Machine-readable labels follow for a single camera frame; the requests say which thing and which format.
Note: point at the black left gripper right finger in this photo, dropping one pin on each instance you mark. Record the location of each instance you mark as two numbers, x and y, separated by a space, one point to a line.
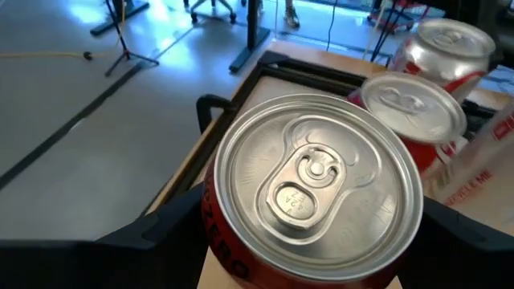
462 265

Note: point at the red Coke Zero can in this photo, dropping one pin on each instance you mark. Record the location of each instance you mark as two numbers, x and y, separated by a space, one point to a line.
313 188

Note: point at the black desk leg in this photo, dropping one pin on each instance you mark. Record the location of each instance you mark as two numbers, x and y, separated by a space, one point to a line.
252 32

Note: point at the red Coca-Cola original taste can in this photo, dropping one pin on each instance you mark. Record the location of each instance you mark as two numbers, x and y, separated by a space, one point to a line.
413 108

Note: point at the black tripod stand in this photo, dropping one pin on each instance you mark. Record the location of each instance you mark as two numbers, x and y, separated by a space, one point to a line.
121 36

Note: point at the black frame bracket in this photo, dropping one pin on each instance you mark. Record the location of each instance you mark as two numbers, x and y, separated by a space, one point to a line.
199 112

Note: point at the light wooden table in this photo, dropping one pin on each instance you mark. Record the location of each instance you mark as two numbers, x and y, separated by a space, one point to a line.
305 74

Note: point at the person's foot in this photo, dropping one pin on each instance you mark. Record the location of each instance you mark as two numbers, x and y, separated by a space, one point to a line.
292 18

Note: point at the office chair base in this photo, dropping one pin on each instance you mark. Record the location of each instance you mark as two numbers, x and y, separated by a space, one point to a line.
213 5

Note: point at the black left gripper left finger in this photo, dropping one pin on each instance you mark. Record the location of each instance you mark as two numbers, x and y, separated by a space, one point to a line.
120 265

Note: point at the black floor stand base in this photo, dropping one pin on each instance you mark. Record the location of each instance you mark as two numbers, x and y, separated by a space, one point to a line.
120 18

